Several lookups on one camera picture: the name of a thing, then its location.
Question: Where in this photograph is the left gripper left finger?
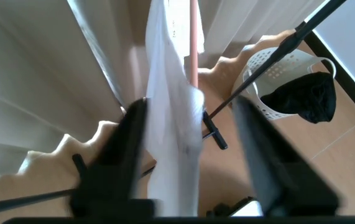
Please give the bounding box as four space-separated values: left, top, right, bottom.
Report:
69 98 157 218

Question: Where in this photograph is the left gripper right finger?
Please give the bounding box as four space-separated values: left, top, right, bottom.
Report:
231 95 341 217

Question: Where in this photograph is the white printed shirt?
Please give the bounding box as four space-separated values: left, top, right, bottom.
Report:
144 0 206 218

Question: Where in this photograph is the black garment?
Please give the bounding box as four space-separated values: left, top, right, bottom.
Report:
259 71 338 124

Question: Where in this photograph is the pink clothes hanger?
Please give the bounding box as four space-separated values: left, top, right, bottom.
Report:
189 0 200 88

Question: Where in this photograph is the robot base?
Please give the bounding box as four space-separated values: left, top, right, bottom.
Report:
206 195 264 218

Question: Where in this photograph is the white laundry basket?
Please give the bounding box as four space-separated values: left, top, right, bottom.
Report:
231 46 337 121

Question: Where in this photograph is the black clothes rack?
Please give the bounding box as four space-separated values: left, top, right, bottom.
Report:
0 0 349 217

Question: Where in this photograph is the beige curtain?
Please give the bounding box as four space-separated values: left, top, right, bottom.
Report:
0 0 325 184

